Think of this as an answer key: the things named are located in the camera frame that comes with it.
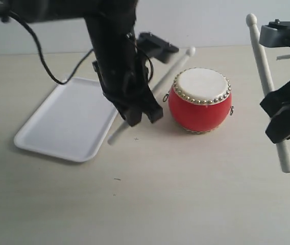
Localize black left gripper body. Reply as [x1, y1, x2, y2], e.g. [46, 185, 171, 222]
[91, 33, 153, 102]

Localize wooden drumstick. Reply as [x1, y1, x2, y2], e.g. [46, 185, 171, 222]
[107, 46, 196, 145]
[246, 13, 290, 174]

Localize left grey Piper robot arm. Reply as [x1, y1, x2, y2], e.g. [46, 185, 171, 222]
[0, 1, 163, 127]

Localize small red drum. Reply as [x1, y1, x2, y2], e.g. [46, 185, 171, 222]
[165, 67, 234, 134]

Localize white rectangular plastic tray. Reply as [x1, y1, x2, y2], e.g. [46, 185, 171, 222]
[14, 77, 117, 163]

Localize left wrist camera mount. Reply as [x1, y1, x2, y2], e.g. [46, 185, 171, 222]
[136, 32, 179, 64]

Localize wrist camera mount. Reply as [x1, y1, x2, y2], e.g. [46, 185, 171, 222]
[136, 32, 179, 64]
[259, 19, 290, 60]

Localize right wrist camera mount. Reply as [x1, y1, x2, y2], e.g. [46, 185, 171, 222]
[259, 19, 290, 60]

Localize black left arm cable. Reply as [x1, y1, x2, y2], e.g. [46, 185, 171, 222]
[0, 10, 94, 85]

